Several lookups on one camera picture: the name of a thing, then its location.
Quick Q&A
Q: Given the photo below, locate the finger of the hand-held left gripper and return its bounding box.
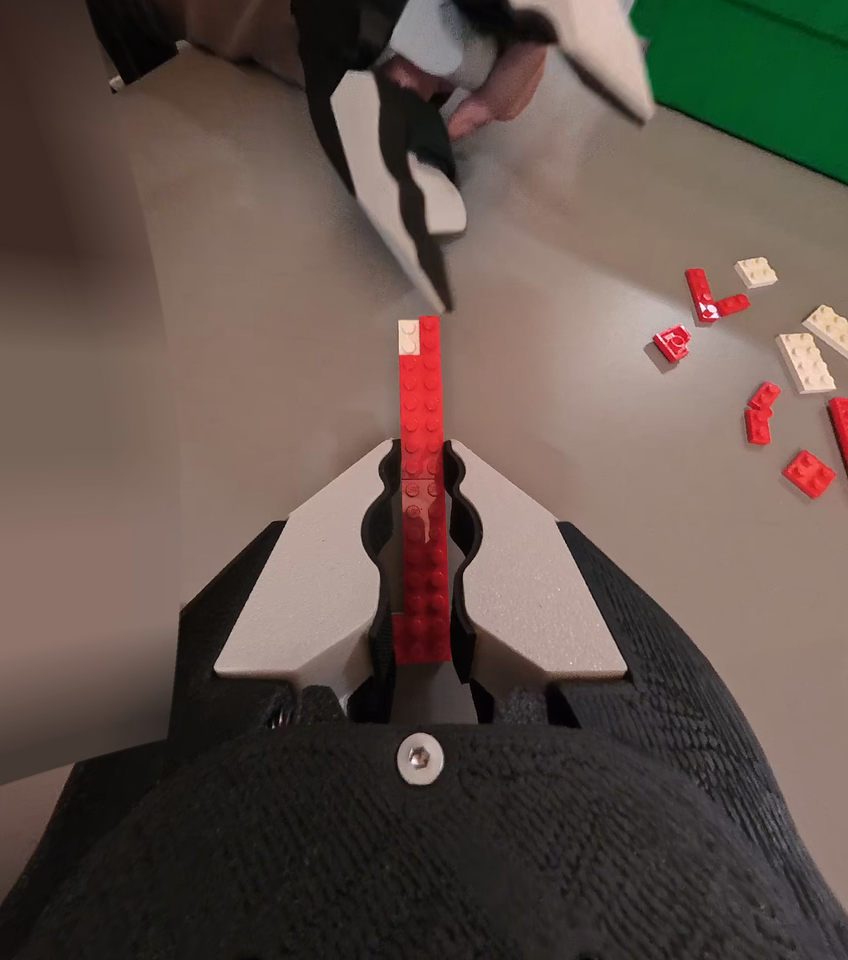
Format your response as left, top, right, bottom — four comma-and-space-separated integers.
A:
328, 69, 469, 315
502, 0, 658, 125

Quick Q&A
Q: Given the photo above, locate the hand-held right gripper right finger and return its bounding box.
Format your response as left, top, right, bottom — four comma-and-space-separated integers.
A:
442, 439, 629, 705

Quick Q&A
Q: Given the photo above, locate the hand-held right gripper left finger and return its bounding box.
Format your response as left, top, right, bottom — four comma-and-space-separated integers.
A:
212, 439, 404, 705

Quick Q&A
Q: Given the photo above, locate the red and white lego assembly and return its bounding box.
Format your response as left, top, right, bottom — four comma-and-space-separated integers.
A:
392, 315, 457, 667

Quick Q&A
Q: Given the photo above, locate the narrow red lego plate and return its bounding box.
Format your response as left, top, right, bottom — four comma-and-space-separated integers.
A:
684, 267, 726, 326

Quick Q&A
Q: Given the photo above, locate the white square lego plate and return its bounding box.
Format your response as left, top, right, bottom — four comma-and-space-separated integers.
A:
734, 255, 780, 291

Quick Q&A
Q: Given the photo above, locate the red lego piece round top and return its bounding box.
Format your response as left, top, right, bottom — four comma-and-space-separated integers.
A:
652, 323, 694, 367

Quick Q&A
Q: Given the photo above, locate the red square lego plate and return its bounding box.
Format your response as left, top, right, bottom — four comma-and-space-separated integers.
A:
781, 447, 838, 501

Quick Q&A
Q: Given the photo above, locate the white rectangular lego plate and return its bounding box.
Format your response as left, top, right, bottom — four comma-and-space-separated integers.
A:
774, 331, 838, 397
800, 303, 848, 367

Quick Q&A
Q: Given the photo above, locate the person's left hand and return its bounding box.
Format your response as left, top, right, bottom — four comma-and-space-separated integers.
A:
375, 41, 547, 141

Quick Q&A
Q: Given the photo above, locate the green plastic bin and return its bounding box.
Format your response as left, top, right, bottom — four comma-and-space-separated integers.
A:
630, 0, 848, 211

